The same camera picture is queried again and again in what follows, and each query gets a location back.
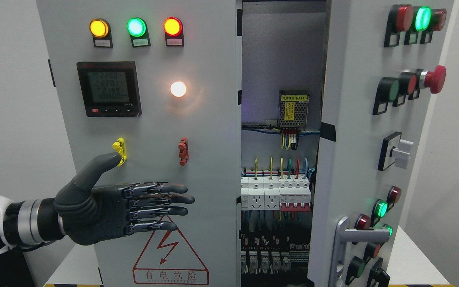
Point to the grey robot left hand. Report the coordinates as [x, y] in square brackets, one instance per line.
[91, 214]

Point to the grey cabinet door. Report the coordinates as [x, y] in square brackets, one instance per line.
[207, 115]
[373, 50]

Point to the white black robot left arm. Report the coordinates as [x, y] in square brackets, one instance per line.
[28, 225]

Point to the red electrical hazard warning sticker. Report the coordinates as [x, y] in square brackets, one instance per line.
[169, 259]

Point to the black digital power meter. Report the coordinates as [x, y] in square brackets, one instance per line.
[109, 89]

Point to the white glowing indicator lamp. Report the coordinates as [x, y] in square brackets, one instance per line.
[178, 89]

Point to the white lower relay row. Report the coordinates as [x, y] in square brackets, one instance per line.
[272, 253]

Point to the yellow indicator light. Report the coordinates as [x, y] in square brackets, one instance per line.
[101, 33]

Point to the green indicator light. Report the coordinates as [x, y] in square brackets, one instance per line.
[138, 31]

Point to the white socket breaker row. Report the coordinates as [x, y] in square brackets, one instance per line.
[276, 193]

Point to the red indicator light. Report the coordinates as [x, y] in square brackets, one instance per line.
[173, 29]

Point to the metal mesh power supply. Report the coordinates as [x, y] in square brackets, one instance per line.
[293, 108]

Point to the red emergency stop button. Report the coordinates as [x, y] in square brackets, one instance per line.
[433, 80]

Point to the yellow terminal post block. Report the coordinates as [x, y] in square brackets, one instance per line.
[120, 147]

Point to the red terminal post block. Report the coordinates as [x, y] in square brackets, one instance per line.
[183, 151]

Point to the white right door selector switch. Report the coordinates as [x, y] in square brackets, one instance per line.
[394, 151]

